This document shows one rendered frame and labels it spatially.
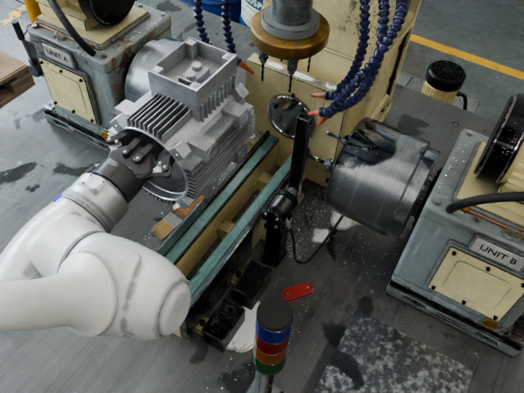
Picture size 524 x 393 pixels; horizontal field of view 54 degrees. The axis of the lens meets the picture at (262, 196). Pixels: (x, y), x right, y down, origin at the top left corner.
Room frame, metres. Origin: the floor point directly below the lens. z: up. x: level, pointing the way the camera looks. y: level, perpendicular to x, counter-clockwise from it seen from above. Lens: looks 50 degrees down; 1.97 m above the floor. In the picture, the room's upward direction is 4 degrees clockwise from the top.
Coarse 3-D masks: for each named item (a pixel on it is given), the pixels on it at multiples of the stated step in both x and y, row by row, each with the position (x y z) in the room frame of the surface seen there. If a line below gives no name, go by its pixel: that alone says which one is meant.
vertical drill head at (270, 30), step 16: (272, 0) 1.02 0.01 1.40; (288, 0) 0.99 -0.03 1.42; (304, 0) 1.00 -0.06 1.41; (256, 16) 1.05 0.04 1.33; (272, 16) 1.02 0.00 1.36; (288, 16) 0.99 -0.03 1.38; (304, 16) 1.00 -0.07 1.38; (320, 16) 1.07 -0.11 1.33; (256, 32) 0.99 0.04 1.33; (272, 32) 0.98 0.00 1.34; (288, 32) 0.97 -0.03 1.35; (304, 32) 0.98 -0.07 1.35; (320, 32) 1.01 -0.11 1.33; (272, 48) 0.95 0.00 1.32; (288, 48) 0.94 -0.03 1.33; (304, 48) 0.95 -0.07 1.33; (320, 48) 0.98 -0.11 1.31; (288, 64) 0.97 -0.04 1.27
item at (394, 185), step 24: (360, 120) 0.93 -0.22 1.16; (360, 144) 0.85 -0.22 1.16; (384, 144) 0.84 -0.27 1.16; (408, 144) 0.85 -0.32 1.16; (336, 168) 0.81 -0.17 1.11; (360, 168) 0.80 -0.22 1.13; (384, 168) 0.79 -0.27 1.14; (408, 168) 0.78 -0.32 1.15; (432, 168) 0.87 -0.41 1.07; (336, 192) 0.78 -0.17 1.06; (360, 192) 0.76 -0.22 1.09; (384, 192) 0.75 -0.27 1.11; (408, 192) 0.75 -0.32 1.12; (360, 216) 0.75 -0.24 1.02; (384, 216) 0.72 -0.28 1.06; (408, 216) 0.74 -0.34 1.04
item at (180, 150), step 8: (240, 88) 0.73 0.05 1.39; (240, 96) 0.72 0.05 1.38; (112, 120) 0.63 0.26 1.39; (120, 120) 0.62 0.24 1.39; (120, 128) 0.62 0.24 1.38; (176, 144) 0.57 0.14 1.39; (184, 144) 0.58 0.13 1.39; (176, 152) 0.56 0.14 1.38; (184, 152) 0.57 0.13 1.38; (176, 160) 0.56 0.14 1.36; (176, 200) 0.57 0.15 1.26; (184, 200) 0.56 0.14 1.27; (192, 200) 0.57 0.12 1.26
